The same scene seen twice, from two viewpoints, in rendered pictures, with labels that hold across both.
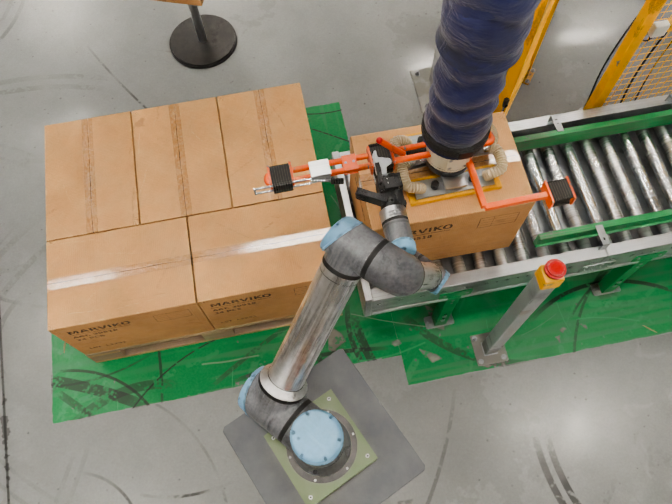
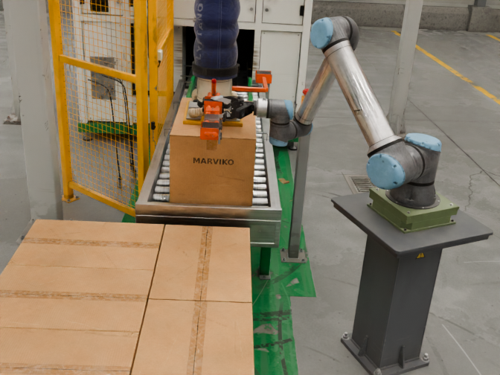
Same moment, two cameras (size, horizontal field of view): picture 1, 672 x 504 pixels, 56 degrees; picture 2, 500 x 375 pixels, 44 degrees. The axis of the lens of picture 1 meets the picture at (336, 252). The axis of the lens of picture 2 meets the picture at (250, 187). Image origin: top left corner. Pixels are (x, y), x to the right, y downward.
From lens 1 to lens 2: 278 cm
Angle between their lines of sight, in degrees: 65
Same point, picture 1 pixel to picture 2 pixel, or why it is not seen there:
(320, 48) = not seen: outside the picture
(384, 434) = not seen: hidden behind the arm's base
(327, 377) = (353, 205)
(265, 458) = (420, 236)
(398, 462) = not seen: hidden behind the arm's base
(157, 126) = (10, 307)
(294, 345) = (373, 100)
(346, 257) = (341, 26)
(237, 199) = (146, 266)
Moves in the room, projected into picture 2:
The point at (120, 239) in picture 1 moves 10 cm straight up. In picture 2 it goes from (152, 348) to (151, 324)
